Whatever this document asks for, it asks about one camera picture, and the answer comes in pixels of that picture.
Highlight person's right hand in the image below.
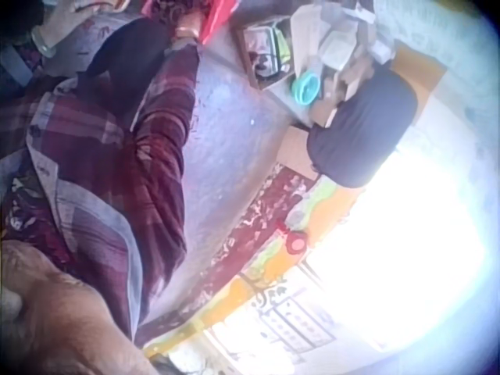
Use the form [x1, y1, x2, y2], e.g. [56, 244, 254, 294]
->
[174, 10, 205, 35]

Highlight person's left hand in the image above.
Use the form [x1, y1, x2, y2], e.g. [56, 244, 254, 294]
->
[41, 0, 94, 38]

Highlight gold bangle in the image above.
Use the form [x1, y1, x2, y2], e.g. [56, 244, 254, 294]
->
[173, 25, 201, 41]

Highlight red plastic bag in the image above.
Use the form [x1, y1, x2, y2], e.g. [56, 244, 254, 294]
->
[199, 0, 245, 46]

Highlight pale green bangle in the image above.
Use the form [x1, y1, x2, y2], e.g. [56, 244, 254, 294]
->
[31, 26, 60, 59]

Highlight person's legs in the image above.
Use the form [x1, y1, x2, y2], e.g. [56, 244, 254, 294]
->
[83, 16, 170, 118]

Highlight open wooden box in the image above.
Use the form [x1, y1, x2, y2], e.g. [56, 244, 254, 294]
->
[234, 19, 300, 94]

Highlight green and black pouch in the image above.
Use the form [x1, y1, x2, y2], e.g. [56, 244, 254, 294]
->
[267, 23, 294, 77]

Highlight heap of plastic containers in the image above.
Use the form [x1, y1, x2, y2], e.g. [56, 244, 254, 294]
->
[288, 0, 394, 83]

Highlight flat cardboard piece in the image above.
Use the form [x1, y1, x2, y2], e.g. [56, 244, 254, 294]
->
[276, 125, 320, 181]

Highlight black bag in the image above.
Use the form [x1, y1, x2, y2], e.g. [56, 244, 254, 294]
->
[306, 66, 420, 189]

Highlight maroon patterned rug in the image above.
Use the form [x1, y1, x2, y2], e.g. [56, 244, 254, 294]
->
[136, 162, 322, 347]

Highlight brown cardboard carton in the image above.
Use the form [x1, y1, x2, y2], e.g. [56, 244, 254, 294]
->
[390, 41, 448, 118]

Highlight colourful printed mat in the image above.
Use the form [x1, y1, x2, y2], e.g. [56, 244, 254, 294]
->
[142, 175, 372, 375]

